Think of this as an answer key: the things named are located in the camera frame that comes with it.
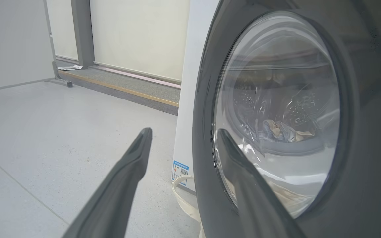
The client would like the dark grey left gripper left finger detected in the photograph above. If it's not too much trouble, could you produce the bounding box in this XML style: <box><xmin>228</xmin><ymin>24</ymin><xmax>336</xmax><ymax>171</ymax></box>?
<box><xmin>62</xmin><ymin>128</ymin><xmax>153</xmax><ymax>238</ymax></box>

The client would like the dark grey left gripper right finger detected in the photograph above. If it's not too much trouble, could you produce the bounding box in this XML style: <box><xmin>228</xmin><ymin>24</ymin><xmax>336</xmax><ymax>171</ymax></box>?
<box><xmin>217</xmin><ymin>129</ymin><xmax>307</xmax><ymax>238</ymax></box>

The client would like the blue bear print garment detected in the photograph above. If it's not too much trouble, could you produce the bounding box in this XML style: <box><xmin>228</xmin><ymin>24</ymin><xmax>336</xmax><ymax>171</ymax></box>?
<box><xmin>262</xmin><ymin>119</ymin><xmax>317</xmax><ymax>143</ymax></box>

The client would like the dark grey glass washer door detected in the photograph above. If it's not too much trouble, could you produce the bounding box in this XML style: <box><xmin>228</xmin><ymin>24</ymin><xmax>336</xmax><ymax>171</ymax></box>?
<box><xmin>192</xmin><ymin>0</ymin><xmax>381</xmax><ymax>238</ymax></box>

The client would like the cream fabric laundry basket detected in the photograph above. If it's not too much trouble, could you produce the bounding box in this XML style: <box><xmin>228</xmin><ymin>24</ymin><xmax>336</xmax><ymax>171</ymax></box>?
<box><xmin>172</xmin><ymin>175</ymin><xmax>207</xmax><ymax>238</ymax></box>

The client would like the white washing machine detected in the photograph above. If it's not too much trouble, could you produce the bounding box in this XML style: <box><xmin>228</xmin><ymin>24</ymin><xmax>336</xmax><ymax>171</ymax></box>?
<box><xmin>172</xmin><ymin>0</ymin><xmax>222</xmax><ymax>193</ymax></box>

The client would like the blue energy label sticker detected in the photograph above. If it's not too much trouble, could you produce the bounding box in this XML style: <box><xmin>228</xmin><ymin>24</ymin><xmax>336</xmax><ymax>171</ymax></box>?
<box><xmin>172</xmin><ymin>160</ymin><xmax>189</xmax><ymax>185</ymax></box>

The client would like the steel washer drum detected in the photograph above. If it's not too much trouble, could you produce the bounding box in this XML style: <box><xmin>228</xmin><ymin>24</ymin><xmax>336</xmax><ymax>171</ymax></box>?
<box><xmin>232</xmin><ymin>71</ymin><xmax>320</xmax><ymax>146</ymax></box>

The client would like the grey step with wood trim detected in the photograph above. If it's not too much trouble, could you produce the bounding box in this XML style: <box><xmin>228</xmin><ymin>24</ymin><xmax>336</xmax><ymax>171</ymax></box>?
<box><xmin>56</xmin><ymin>59</ymin><xmax>181</xmax><ymax>116</ymax></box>

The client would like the grey window pillar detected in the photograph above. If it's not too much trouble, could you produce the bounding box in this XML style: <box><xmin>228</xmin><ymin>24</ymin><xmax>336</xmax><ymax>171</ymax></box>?
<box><xmin>71</xmin><ymin>0</ymin><xmax>95</xmax><ymax>68</ymax></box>

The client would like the white partition panel with feet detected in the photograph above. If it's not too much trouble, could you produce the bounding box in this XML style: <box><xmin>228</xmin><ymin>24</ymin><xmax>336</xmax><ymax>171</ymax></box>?
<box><xmin>0</xmin><ymin>0</ymin><xmax>73</xmax><ymax>94</ymax></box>

